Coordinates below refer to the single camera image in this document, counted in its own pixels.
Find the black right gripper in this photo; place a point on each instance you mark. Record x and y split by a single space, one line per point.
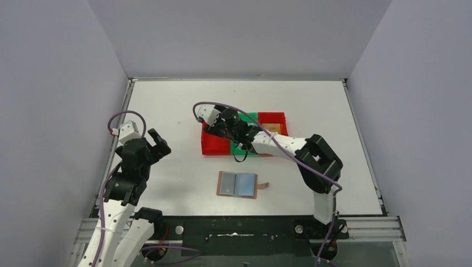
215 128

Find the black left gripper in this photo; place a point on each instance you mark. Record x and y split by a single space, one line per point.
148 148

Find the tan leather card holder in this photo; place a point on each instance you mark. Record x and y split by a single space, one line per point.
239 184

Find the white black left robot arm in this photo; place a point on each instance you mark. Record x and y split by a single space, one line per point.
122 229

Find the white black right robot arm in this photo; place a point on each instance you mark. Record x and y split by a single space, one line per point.
319 165

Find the gold card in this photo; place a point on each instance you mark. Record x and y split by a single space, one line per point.
273 127

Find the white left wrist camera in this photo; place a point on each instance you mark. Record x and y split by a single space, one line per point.
128 131

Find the aluminium table edge rail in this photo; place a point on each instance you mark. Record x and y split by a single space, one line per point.
114 141

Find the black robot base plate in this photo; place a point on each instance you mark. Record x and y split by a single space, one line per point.
300 235

